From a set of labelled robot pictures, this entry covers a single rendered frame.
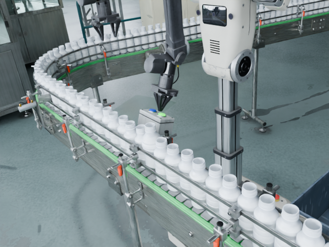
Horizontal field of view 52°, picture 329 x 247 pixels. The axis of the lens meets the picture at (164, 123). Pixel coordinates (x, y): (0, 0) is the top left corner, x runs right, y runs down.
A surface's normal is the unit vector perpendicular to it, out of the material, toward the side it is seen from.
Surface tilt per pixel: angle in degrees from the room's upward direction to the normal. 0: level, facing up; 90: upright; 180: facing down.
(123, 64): 90
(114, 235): 0
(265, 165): 0
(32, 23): 90
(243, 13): 90
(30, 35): 90
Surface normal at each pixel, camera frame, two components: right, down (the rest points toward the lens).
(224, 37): -0.76, 0.37
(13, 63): 0.64, 0.32
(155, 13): 0.37, 0.41
